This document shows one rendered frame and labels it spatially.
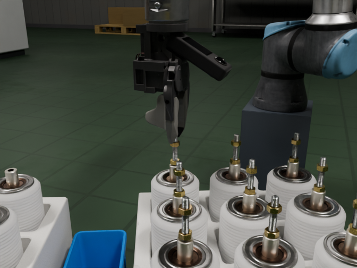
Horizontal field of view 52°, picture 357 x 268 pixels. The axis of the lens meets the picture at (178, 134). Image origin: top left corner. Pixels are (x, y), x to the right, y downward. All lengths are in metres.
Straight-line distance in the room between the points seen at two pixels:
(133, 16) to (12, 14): 2.82
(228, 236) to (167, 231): 0.11
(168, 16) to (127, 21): 6.22
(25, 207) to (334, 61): 0.71
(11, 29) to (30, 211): 3.75
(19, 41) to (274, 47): 3.75
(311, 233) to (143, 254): 0.28
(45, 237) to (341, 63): 0.71
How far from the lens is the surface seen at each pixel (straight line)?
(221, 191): 0.71
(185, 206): 0.48
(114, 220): 1.07
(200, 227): 0.61
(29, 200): 0.74
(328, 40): 0.91
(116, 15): 7.45
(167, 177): 0.73
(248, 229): 0.61
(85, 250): 0.85
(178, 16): 0.62
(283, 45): 0.99
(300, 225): 0.65
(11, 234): 0.66
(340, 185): 1.35
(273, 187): 0.75
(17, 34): 4.47
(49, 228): 0.75
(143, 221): 0.73
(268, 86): 1.02
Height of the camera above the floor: 0.58
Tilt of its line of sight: 20 degrees down
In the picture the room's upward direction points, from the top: straight up
